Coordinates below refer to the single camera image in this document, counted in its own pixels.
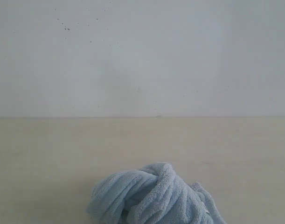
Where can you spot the light blue fluffy towel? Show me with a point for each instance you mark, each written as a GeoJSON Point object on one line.
{"type": "Point", "coordinates": [154, 194]}

